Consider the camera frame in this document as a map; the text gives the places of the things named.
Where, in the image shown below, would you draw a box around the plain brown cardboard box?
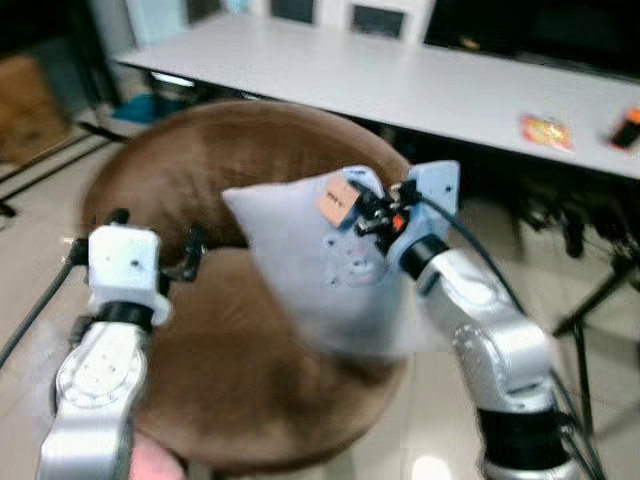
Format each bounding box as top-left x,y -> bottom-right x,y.
0,55 -> 73,166

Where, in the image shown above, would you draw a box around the blue flat item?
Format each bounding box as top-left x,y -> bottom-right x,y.
115,92 -> 186,126

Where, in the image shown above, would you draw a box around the orange and black gadget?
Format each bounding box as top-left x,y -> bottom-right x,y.
608,107 -> 640,151

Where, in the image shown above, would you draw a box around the black cable tangle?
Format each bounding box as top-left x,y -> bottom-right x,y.
505,190 -> 621,259

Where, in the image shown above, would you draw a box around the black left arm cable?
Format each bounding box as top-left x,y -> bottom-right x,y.
0,235 -> 93,371

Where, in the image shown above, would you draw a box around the grey square pillow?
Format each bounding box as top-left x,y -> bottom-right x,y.
221,165 -> 426,359

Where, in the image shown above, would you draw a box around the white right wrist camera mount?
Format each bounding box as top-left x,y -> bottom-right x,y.
385,160 -> 462,263

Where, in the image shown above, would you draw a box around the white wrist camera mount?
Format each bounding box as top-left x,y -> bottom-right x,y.
87,224 -> 171,326
385,160 -> 462,263

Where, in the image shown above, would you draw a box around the pink pillow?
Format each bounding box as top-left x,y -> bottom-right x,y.
128,435 -> 189,480

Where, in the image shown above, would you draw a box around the pale teal panel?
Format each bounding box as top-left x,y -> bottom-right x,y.
125,0 -> 186,46

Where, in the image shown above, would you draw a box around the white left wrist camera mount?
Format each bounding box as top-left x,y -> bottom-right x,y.
87,224 -> 171,326

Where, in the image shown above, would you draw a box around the brown round sofa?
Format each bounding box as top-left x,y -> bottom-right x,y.
80,98 -> 421,473

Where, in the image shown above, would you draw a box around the red yellow snack packet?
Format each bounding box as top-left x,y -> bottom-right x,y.
518,113 -> 575,152

